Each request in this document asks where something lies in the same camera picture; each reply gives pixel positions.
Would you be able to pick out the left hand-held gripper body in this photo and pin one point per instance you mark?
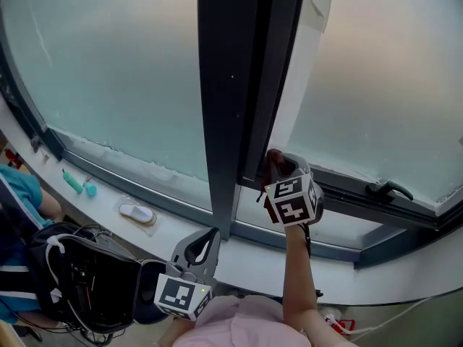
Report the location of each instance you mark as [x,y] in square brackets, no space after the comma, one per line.
[173,295]

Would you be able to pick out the frosted window with dark frame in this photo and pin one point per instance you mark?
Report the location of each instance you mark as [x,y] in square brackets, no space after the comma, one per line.
[224,85]

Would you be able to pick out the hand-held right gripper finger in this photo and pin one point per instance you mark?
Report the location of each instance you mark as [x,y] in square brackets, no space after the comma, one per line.
[302,163]
[281,170]

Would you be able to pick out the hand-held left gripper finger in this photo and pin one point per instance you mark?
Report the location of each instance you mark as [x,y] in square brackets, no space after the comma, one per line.
[215,255]
[179,246]

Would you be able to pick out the person's pink shirt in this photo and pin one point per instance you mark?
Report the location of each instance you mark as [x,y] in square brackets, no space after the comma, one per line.
[235,327]

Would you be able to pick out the dark red cloth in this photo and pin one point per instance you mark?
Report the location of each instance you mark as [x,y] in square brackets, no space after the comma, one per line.
[269,165]

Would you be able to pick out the small teal cap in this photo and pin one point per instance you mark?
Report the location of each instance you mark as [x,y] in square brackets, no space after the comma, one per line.
[90,189]

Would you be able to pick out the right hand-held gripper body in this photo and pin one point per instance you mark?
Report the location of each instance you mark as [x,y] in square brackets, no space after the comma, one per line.
[293,202]

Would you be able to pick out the white-edged frosted window pane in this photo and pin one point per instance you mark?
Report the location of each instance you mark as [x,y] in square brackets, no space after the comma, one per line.
[380,85]

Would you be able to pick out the low clear window pane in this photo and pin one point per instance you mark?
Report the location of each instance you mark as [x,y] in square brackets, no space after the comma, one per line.
[343,233]

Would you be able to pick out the wide frosted window pane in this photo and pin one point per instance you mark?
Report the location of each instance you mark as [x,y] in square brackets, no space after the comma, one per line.
[108,67]

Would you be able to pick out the person's left forearm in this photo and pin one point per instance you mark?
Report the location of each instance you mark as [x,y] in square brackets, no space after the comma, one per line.
[177,333]

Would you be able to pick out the teal bottle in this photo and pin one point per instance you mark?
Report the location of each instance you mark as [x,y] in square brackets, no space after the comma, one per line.
[72,182]

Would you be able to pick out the red-printed clear plastic bag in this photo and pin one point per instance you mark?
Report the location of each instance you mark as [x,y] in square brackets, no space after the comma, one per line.
[343,324]

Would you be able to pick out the pale partition panel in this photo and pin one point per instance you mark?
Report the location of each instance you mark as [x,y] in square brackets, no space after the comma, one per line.
[416,324]

